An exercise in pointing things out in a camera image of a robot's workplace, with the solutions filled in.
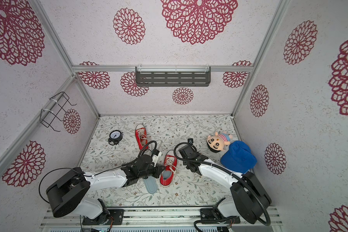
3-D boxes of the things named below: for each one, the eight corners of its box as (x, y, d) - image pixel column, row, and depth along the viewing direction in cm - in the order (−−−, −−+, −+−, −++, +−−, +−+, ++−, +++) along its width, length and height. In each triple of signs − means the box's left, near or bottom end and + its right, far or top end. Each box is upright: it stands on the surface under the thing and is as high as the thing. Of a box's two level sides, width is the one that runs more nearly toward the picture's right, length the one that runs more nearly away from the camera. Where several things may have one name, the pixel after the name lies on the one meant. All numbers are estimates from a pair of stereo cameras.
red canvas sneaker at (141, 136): (138, 152, 100) (136, 147, 95) (135, 128, 114) (133, 123, 109) (149, 149, 101) (148, 144, 97) (146, 126, 115) (144, 121, 110)
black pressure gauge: (108, 145, 104) (106, 142, 102) (112, 132, 112) (111, 130, 109) (120, 145, 104) (119, 142, 102) (123, 132, 112) (122, 130, 109)
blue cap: (218, 162, 94) (219, 159, 92) (233, 140, 106) (235, 137, 103) (245, 180, 87) (247, 178, 84) (259, 154, 98) (261, 152, 96)
